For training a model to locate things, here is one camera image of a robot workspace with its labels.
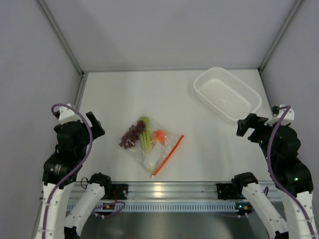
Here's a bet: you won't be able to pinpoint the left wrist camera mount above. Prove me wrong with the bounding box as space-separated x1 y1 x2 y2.
58 105 79 124

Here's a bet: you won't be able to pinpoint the aluminium mounting rail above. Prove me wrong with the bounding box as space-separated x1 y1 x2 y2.
39 181 282 200

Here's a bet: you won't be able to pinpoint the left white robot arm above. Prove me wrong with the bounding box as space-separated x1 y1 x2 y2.
35 107 113 239

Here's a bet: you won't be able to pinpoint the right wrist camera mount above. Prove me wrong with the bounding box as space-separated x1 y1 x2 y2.
264 105 295 126

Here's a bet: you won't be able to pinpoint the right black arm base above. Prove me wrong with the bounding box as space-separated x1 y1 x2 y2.
216 183 237 200

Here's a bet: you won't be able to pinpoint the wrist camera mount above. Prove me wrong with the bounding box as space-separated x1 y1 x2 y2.
264 105 295 126
58 105 79 124

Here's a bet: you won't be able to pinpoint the clear zip top bag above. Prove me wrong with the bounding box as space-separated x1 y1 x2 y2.
119 116 184 178

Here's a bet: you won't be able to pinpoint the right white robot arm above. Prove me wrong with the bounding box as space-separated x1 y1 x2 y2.
231 114 319 239

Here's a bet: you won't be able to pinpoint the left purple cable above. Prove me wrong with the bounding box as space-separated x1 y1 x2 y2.
41 103 93 239

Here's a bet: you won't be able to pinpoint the green fake scallion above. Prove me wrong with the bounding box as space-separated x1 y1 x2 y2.
138 116 160 171

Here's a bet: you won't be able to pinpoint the white slotted cable duct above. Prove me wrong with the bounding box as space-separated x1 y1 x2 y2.
66 201 240 212

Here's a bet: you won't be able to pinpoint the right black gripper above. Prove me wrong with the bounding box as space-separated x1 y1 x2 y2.
237 113 278 164

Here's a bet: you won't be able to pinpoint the white perforated plastic basket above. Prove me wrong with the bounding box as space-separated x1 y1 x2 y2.
193 67 262 124

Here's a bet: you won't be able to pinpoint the orange fake peach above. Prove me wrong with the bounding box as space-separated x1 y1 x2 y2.
152 129 167 145

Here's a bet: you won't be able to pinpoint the purple fake grapes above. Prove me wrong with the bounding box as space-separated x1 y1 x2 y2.
119 120 146 149

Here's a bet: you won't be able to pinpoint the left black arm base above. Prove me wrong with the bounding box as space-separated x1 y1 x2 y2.
108 183 129 201

